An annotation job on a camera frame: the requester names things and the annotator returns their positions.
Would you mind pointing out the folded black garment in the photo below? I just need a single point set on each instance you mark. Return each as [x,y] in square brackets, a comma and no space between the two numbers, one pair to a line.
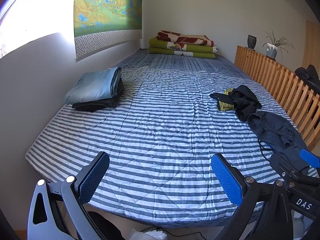
[95,106]

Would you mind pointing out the dark navy shorts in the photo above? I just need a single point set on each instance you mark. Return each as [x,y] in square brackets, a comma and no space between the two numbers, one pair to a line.
[272,127]

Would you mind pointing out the wooden door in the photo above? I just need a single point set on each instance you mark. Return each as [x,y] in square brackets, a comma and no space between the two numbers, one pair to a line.
[312,42]

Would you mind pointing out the landscape wall scroll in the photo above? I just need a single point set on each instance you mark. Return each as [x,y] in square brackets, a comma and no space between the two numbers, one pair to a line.
[107,12]

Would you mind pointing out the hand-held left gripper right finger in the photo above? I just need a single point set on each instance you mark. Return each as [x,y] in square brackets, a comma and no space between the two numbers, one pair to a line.
[226,177]

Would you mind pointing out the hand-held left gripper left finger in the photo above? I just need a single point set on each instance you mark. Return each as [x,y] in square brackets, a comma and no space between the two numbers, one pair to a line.
[96,175]

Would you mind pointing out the folded green quilt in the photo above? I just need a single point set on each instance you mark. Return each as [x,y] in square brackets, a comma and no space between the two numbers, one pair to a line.
[162,47]

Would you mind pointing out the folded light blue garment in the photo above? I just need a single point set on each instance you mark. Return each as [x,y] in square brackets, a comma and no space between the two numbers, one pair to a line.
[92,85]

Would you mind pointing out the bright window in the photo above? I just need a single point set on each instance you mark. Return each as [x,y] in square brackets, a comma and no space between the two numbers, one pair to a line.
[32,12]

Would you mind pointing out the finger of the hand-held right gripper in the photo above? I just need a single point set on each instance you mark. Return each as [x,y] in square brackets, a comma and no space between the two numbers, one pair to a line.
[311,160]
[285,167]

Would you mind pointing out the white cloth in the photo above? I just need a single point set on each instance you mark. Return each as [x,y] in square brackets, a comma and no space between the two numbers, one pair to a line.
[152,235]

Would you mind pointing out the wooden slatted headboard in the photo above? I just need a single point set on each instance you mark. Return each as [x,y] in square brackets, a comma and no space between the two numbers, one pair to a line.
[265,65]

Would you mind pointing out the person's black trouser leg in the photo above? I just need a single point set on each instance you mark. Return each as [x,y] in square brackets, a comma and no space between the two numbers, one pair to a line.
[107,226]

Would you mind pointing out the striped bed quilt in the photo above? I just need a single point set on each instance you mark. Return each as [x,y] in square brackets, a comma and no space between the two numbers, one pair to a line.
[162,120]

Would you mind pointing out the dark ceramic vase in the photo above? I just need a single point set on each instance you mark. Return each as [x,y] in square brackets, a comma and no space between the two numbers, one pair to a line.
[252,42]

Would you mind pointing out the black yellow striped garment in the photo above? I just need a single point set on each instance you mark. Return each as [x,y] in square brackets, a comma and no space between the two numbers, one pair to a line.
[242,100]

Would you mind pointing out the potted plant in white pot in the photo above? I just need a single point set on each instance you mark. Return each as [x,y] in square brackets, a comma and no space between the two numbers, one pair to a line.
[272,50]

